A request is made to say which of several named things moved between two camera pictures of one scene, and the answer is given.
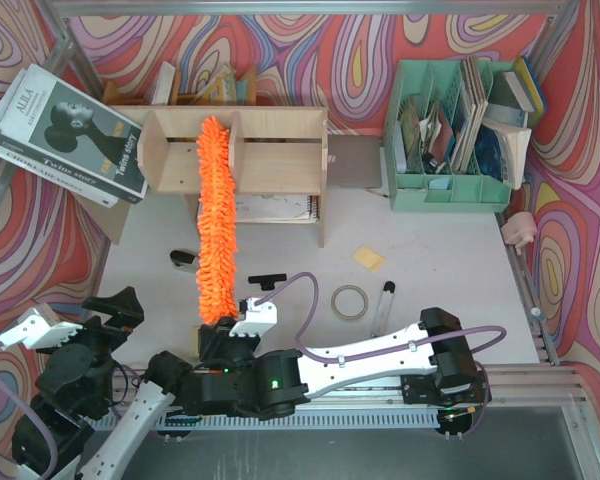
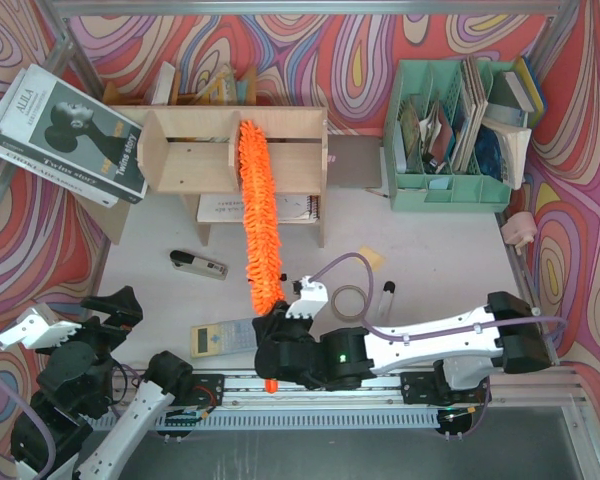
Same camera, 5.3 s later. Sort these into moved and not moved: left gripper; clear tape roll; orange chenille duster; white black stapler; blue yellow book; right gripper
Moved: orange chenille duster; right gripper
Not moved: clear tape roll; white black stapler; blue yellow book; left gripper
